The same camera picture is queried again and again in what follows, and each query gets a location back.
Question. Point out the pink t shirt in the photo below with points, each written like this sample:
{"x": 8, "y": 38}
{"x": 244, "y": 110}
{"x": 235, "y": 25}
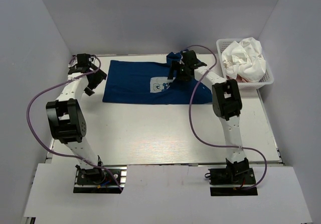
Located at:
{"x": 238, "y": 79}

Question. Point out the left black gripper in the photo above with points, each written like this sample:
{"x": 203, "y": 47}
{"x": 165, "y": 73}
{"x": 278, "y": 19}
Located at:
{"x": 100, "y": 76}

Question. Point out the white t shirt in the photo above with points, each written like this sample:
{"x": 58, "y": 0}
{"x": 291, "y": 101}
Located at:
{"x": 244, "y": 58}

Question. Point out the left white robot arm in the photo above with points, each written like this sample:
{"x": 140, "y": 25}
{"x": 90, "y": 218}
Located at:
{"x": 66, "y": 119}

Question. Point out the blue t shirt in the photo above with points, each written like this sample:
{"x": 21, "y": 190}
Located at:
{"x": 146, "y": 83}

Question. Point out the white plastic basket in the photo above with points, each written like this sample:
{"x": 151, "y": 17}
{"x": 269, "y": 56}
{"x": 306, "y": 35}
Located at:
{"x": 265, "y": 80}

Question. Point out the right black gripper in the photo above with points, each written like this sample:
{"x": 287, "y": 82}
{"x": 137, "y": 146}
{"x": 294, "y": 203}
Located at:
{"x": 175, "y": 66}

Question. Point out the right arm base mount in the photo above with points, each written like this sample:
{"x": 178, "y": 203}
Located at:
{"x": 222, "y": 183}

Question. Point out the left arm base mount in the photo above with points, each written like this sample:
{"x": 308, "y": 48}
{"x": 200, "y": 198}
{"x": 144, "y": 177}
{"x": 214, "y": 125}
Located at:
{"x": 100, "y": 183}

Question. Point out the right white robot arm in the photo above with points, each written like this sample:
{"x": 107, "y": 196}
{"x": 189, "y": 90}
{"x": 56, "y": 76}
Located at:
{"x": 226, "y": 103}

